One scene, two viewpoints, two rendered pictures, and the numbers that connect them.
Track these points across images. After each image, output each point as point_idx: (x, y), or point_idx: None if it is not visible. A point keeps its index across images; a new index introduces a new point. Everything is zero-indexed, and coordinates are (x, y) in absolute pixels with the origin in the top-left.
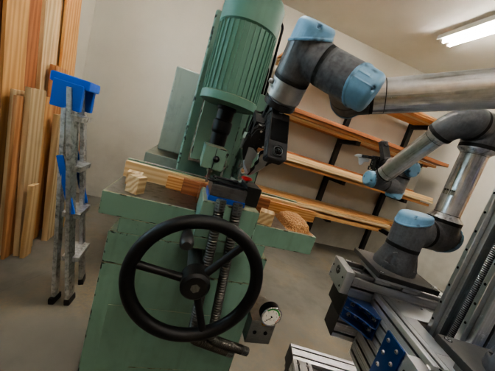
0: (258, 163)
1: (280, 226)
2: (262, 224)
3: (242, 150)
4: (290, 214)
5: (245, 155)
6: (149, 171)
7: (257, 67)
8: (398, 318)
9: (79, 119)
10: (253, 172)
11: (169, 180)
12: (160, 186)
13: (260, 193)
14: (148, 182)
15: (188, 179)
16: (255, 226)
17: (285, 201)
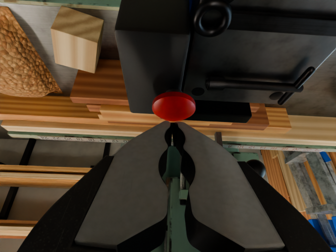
0: (156, 158)
1: (33, 26)
2: (87, 9)
3: (295, 209)
4: (8, 73)
5: (250, 183)
6: (316, 131)
7: None
8: None
9: (329, 207)
10: (158, 124)
11: (284, 120)
12: (293, 108)
13: (119, 16)
14: (309, 114)
15: (258, 127)
16: (107, 2)
17: (35, 127)
